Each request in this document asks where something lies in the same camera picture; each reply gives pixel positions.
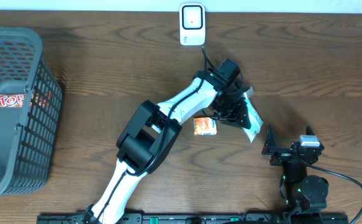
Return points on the grey plastic basket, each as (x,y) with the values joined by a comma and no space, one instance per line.
(27,134)

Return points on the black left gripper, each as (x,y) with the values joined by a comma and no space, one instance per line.
(232,114)

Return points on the white barcode scanner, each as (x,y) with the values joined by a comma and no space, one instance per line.
(192,24)

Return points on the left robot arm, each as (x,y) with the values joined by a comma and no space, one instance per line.
(153,129)

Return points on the red Top chocolate bar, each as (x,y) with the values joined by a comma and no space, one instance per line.
(12,100)

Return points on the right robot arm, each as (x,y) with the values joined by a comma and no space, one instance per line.
(305,194)

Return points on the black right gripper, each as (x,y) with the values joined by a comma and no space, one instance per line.
(270,148)

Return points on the orange snack packet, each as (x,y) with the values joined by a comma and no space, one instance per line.
(204,126)

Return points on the light blue wipes pack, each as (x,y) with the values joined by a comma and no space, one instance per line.
(255,120)

